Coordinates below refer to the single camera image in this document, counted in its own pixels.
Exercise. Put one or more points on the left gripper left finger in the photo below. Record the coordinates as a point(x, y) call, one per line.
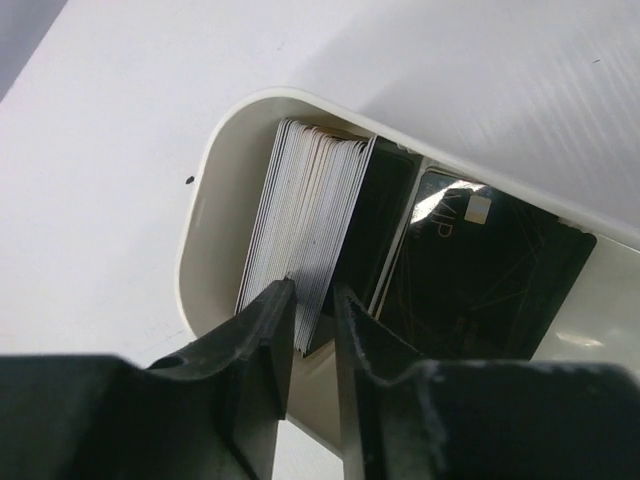
point(207, 411)

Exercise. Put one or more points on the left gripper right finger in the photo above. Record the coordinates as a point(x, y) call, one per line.
point(406, 416)

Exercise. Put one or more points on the black card in tray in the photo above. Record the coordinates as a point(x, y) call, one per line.
point(480, 274)

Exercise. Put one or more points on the white oblong tray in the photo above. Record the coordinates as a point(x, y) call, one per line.
point(598, 321)

